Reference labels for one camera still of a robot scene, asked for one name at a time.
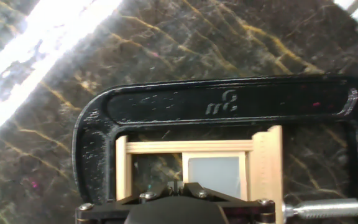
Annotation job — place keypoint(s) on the wooden sliding window model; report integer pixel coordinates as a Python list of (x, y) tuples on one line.
[(266, 161)]

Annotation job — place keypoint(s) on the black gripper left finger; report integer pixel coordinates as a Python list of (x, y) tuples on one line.
[(135, 199)]

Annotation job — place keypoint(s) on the black C-clamp with screw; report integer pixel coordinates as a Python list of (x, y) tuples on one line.
[(166, 102)]

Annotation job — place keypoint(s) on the dark marble mat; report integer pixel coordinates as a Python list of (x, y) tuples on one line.
[(197, 37)]

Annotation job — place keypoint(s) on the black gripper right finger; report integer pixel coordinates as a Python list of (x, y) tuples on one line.
[(228, 202)]

